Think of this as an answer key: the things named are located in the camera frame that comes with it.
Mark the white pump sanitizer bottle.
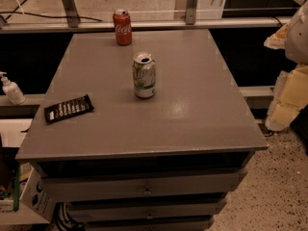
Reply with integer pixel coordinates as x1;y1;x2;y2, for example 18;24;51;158
0;71;26;105

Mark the green white 7up can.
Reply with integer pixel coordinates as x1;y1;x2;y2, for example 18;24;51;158
132;52;156;98

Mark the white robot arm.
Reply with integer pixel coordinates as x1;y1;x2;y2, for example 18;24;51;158
264;1;308;131

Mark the black cable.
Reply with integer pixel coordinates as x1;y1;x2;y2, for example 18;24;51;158
0;11;104;23

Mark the red coke can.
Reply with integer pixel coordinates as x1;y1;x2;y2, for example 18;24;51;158
113;9;132;45

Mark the grey drawer cabinet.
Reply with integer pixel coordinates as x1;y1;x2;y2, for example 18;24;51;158
17;30;267;231

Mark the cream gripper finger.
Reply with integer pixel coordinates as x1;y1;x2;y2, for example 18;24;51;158
264;24;289;49
265;64;308;131

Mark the white cardboard box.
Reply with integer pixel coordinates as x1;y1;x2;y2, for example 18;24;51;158
0;164;55;225

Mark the metal frame rail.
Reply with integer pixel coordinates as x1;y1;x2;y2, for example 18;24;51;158
0;16;291;34

